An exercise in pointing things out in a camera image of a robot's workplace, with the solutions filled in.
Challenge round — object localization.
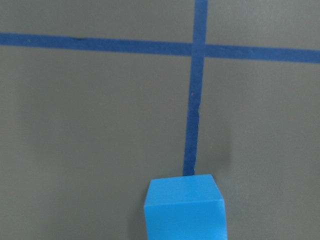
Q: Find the blue wooden cube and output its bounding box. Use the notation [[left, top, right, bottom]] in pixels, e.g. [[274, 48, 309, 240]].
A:
[[144, 174, 228, 240]]

